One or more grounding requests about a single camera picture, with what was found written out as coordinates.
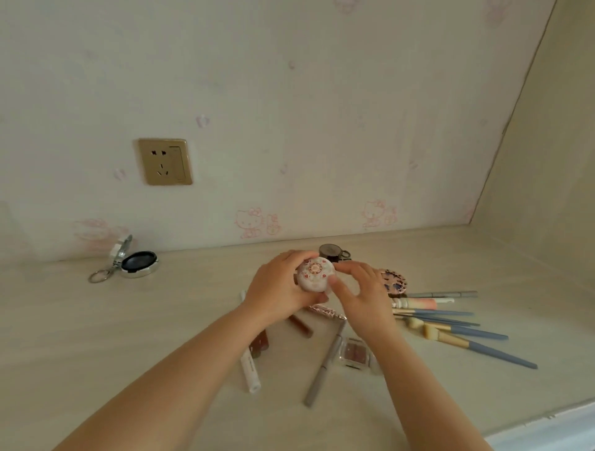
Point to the white floral round compact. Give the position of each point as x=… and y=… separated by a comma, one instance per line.
x=316, y=274

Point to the person's left forearm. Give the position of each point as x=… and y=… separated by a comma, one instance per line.
x=162, y=385

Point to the white concealer tube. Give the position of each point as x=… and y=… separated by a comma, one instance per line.
x=251, y=376

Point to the ornate rose gold lip tube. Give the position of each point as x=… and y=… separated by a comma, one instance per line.
x=327, y=312

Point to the silver round cushion compact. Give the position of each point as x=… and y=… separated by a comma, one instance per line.
x=139, y=262

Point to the white wardrobe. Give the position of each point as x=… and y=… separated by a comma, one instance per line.
x=558, y=432

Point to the small dark round compact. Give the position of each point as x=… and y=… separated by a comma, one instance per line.
x=331, y=252

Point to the person's left hand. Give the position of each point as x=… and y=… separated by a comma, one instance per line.
x=274, y=288

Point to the light wooden table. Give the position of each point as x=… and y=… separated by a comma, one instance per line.
x=139, y=325

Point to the brown lipstick tube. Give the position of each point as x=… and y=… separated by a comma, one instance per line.
x=301, y=326

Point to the pink single eyeshadow pan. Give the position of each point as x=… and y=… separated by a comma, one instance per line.
x=355, y=353

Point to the gold wall socket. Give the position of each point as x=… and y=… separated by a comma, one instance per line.
x=165, y=161

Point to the person's right forearm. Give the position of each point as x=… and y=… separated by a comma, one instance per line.
x=427, y=404

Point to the grey slim eyeliner pencil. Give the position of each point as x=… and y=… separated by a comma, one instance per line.
x=320, y=371

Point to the white grey eyeliner pen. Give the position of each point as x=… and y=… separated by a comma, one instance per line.
x=448, y=301

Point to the person's right hand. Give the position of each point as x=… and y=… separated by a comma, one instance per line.
x=372, y=311

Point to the pink blue patterned compact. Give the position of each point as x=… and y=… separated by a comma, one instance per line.
x=395, y=281

